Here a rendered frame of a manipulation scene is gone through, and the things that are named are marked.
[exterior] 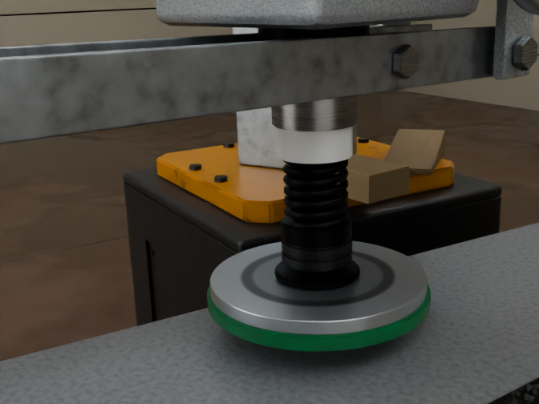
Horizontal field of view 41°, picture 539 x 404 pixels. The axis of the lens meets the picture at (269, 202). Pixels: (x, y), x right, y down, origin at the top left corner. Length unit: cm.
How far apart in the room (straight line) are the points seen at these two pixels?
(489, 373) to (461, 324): 10
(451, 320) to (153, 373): 30
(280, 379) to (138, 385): 12
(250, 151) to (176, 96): 100
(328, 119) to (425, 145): 90
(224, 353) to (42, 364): 17
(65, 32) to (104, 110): 632
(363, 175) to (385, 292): 56
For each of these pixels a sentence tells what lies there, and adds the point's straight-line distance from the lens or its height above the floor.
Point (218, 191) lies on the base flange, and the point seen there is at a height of 78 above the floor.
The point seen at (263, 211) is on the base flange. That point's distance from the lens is 126.
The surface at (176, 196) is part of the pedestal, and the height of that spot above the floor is 74.
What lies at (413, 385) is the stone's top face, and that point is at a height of 80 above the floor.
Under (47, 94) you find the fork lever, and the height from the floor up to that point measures 108.
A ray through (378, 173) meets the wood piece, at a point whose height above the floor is 83.
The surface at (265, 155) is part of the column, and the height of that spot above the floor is 81.
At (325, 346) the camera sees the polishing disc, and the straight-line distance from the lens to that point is 64.
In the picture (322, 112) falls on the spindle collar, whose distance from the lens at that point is 64.
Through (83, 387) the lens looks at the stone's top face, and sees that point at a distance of 68.
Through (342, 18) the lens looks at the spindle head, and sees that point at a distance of 54.
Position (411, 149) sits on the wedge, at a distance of 152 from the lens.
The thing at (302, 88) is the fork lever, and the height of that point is 106.
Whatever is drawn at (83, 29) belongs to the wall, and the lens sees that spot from 685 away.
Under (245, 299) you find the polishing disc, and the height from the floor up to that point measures 86.
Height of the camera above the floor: 113
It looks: 16 degrees down
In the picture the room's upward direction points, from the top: 2 degrees counter-clockwise
